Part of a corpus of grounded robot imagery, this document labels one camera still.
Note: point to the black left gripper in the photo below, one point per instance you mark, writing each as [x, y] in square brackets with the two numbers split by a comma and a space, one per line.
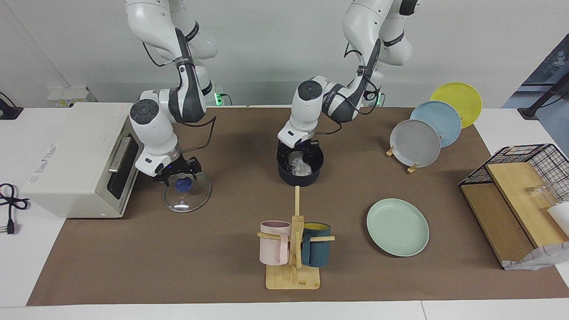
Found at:
[298, 144]

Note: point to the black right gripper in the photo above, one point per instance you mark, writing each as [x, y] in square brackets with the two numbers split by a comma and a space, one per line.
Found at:
[178, 168]

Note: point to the glass lid with blue knob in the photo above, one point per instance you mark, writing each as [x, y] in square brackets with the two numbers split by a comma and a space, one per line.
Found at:
[186, 200]

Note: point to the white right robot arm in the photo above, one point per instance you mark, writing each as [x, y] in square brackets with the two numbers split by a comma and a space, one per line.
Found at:
[153, 129]

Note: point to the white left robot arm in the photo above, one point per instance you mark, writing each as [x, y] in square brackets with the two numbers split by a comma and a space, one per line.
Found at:
[309, 111]

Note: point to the wooden plate rack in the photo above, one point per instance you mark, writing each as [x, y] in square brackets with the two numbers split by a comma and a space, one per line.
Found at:
[412, 169]

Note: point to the grey plate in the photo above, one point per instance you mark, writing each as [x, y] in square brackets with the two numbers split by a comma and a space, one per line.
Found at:
[415, 143]

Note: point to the light green plate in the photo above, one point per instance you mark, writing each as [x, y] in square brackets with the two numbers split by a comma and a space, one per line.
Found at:
[398, 227]

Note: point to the light blue plate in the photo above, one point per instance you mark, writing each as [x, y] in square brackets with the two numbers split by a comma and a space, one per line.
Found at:
[444, 120]

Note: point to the yellow plate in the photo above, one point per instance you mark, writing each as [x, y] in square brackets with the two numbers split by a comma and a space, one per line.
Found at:
[462, 100]

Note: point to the brown table mat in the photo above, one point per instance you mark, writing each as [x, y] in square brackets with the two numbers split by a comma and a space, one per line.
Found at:
[178, 258]

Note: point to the dark teal mug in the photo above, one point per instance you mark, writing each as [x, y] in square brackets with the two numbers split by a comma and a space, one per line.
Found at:
[316, 249]

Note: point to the pink mug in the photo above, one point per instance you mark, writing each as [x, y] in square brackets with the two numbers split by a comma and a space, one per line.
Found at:
[273, 249]

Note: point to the cream toaster oven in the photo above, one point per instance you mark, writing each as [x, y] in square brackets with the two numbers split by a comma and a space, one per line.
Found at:
[75, 169]

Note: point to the wooden mug tree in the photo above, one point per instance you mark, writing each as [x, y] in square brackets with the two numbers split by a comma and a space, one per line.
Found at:
[293, 278]

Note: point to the black background device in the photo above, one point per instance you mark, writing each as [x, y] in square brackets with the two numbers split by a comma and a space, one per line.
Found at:
[9, 112]

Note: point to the brown wooden shelf board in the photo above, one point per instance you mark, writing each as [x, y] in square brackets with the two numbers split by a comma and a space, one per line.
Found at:
[493, 218]

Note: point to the light wooden shelf board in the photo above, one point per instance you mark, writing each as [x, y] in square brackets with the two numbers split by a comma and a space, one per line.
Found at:
[520, 195]

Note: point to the clear glass cup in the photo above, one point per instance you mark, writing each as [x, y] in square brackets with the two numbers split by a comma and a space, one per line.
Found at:
[540, 195]

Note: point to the black stand leg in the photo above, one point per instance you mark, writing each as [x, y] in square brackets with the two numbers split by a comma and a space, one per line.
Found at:
[542, 100]

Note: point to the white marbled panel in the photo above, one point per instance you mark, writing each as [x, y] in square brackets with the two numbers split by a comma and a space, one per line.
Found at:
[538, 258]

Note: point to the white cup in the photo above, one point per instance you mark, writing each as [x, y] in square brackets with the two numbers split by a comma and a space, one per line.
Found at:
[561, 218]

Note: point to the white wall socket box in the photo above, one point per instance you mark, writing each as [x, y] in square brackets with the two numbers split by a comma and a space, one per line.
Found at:
[69, 95]

